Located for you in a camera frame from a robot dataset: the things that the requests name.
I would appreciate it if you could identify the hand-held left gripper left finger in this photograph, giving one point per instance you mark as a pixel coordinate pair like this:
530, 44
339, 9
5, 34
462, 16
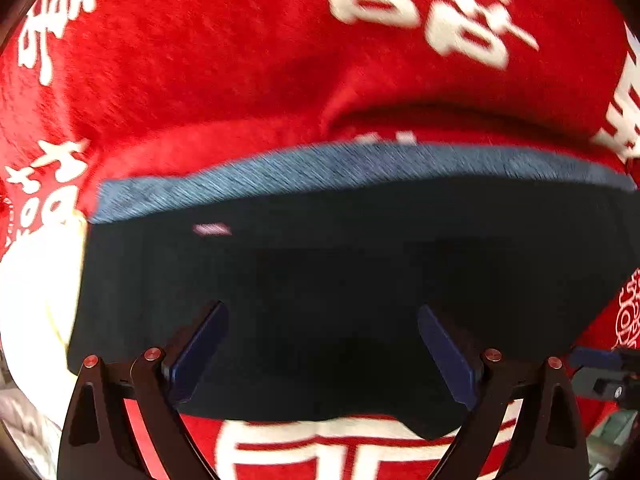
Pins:
197, 355

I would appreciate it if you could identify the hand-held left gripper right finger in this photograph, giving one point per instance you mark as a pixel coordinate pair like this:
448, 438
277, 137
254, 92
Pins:
450, 355

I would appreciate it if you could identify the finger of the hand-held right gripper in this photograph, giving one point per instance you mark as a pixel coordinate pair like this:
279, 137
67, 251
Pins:
592, 358

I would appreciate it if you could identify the black pants with blue waistband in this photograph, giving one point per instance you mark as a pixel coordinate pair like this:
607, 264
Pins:
330, 280

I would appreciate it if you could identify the grey white cloth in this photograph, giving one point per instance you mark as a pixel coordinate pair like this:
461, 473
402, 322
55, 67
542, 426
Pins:
25, 425

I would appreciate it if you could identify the red blanket with white print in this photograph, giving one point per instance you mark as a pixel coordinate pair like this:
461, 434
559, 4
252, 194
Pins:
210, 85

